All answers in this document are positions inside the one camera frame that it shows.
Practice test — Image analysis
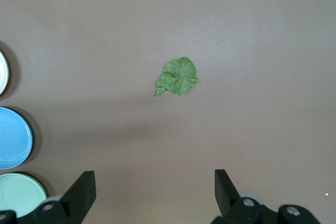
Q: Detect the green lettuce leaf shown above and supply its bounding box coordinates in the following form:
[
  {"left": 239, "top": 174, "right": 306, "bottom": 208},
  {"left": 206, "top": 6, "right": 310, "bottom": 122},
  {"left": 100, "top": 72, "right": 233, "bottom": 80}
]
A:
[{"left": 153, "top": 56, "right": 198, "bottom": 97}]

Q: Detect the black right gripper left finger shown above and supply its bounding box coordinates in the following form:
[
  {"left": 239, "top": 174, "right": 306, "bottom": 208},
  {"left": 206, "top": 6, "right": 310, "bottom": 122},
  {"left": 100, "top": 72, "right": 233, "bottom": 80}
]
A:
[{"left": 0, "top": 170, "right": 97, "bottom": 224}]

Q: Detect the beige plate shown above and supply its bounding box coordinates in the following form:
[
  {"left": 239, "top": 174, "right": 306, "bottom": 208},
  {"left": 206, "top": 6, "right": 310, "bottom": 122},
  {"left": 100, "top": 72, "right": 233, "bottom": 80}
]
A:
[{"left": 0, "top": 50, "right": 11, "bottom": 96}]

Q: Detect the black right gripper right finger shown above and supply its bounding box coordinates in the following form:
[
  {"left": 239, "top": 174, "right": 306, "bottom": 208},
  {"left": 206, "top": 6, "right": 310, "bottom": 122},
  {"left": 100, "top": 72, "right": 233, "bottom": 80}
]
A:
[{"left": 211, "top": 169, "right": 321, "bottom": 224}]

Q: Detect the pale green plate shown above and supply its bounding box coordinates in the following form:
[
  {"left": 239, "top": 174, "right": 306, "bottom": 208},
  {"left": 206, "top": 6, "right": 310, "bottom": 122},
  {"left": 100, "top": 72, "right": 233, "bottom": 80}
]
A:
[{"left": 0, "top": 173, "right": 48, "bottom": 217}]

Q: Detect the blue plate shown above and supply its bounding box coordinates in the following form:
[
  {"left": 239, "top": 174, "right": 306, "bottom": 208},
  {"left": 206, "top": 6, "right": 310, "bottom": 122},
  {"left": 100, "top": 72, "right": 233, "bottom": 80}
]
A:
[{"left": 0, "top": 106, "right": 34, "bottom": 169}]

